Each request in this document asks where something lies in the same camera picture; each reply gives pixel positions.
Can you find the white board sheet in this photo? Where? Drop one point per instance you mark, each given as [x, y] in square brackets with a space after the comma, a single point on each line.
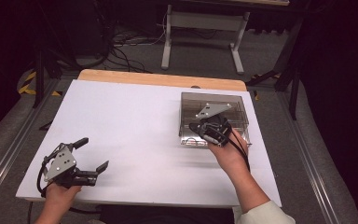
[130, 124]

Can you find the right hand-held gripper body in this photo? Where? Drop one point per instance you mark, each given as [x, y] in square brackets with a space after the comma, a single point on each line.
[213, 109]

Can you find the white metal table frame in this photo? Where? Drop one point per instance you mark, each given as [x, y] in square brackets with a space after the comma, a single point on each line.
[205, 21]

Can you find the smoky clear drawer organizer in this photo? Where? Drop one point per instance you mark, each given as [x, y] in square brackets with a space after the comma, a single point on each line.
[192, 102]

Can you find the black metal stand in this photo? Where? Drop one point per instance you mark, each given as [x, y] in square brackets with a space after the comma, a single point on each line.
[293, 84]
[39, 77]

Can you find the wooden table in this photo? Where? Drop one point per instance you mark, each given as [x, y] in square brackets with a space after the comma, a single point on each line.
[155, 77]

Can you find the person's dark lap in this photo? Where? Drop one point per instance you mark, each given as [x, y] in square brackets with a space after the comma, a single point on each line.
[167, 215]

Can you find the yellow black floor tape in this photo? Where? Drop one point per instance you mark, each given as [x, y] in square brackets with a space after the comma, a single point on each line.
[28, 85]

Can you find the person's left hand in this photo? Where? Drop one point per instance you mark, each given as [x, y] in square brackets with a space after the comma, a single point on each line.
[60, 194]

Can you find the person's right hand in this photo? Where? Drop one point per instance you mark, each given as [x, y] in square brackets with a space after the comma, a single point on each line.
[231, 155]

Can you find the aluminium rail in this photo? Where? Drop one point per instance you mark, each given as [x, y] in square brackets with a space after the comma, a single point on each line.
[9, 158]
[310, 161]

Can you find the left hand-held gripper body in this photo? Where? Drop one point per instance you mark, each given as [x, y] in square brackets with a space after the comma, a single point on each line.
[60, 163]

